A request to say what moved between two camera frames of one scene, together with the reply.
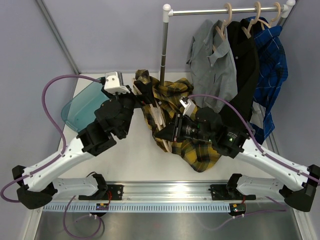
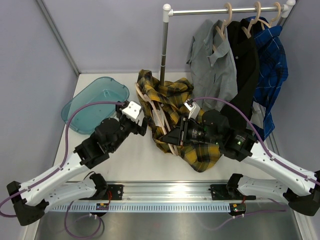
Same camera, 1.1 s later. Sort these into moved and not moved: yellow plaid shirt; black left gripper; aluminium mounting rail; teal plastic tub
Moved: black left gripper
Not moved: aluminium mounting rail; yellow plaid shirt; teal plastic tub
